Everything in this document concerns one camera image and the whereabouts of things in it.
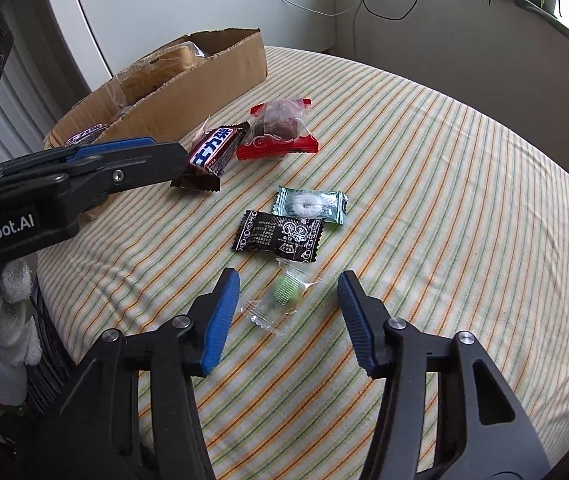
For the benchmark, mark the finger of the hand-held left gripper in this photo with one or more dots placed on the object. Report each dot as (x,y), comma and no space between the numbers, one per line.
(149,165)
(109,146)

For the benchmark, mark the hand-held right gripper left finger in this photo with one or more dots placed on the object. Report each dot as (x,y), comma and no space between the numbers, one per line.
(222,320)

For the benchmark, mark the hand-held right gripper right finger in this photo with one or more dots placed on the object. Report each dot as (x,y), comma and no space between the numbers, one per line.
(359,325)

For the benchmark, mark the brown chocolate bar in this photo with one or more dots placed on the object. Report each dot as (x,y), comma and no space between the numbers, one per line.
(84,135)
(214,152)

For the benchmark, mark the green candy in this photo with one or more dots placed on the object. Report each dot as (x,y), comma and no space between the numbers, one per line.
(283,292)

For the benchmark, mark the clear-wrapped cake pack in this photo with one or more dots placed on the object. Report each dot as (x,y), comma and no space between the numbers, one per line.
(159,67)

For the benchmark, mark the brown cardboard box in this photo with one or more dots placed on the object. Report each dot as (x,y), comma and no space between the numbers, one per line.
(199,85)

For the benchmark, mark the white ribbed panel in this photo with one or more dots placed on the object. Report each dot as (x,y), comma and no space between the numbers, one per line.
(24,100)

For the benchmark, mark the black candy packet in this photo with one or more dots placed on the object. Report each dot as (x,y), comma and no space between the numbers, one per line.
(279,235)

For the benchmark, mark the teal mint candy packet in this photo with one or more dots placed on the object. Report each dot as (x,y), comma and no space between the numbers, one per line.
(312,205)

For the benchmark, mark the red-edged plum packet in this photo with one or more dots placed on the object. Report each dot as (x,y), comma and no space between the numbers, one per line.
(279,127)

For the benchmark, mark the striped tablecloth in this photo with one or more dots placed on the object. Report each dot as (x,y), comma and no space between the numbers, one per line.
(439,185)

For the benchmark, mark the white appliance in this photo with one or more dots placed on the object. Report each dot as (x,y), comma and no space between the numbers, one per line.
(189,0)

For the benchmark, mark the grey window sill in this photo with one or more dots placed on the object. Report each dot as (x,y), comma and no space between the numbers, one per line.
(464,5)

